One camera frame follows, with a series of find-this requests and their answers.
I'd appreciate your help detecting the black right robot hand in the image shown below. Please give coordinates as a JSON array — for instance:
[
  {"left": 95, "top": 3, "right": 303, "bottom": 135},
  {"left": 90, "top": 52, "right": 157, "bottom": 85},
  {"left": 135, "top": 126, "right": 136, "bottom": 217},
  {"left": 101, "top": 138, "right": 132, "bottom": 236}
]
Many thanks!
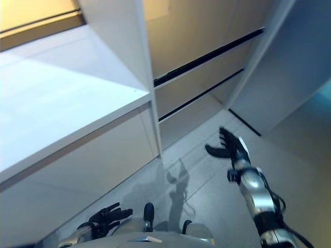
[{"left": 204, "top": 126, "right": 250, "bottom": 162}]

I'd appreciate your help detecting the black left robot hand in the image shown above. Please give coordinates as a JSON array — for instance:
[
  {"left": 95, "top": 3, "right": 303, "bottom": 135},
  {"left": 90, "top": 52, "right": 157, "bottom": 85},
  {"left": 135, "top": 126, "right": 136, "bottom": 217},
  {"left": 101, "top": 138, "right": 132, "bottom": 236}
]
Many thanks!
[{"left": 87, "top": 203, "right": 134, "bottom": 233}]

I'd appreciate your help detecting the stainless steel fridge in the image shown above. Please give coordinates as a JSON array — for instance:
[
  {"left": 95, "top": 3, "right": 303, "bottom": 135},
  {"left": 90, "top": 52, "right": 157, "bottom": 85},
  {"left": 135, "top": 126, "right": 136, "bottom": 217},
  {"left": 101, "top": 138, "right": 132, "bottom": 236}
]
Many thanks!
[{"left": 142, "top": 0, "right": 331, "bottom": 156}]

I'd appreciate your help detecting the silver robot torso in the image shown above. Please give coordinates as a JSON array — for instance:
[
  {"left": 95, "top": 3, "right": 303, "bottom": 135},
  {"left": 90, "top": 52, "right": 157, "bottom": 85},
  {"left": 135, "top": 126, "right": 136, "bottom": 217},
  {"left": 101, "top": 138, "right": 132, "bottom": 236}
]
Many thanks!
[{"left": 58, "top": 231, "right": 215, "bottom": 248}]

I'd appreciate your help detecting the white vertical side panel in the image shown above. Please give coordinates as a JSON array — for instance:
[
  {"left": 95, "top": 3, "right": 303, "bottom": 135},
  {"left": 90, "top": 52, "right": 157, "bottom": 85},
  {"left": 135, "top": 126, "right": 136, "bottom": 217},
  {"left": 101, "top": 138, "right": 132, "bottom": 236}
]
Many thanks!
[{"left": 77, "top": 0, "right": 164, "bottom": 159}]

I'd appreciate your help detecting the backlit yellow window panel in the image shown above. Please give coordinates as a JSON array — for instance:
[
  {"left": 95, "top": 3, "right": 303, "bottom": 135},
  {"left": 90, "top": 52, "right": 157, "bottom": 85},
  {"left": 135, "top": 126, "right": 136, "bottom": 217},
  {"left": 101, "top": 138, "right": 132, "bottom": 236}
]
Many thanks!
[{"left": 0, "top": 0, "right": 86, "bottom": 52}]

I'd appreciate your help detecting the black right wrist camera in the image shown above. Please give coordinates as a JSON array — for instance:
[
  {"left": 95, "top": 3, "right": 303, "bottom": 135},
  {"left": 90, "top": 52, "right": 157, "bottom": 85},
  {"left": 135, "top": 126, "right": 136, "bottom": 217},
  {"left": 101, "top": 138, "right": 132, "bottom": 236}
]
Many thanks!
[{"left": 227, "top": 167, "right": 240, "bottom": 183}]

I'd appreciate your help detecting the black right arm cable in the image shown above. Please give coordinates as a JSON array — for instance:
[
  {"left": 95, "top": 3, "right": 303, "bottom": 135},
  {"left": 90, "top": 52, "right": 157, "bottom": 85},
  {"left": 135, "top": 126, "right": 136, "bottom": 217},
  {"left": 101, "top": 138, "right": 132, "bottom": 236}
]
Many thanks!
[{"left": 261, "top": 170, "right": 314, "bottom": 248}]

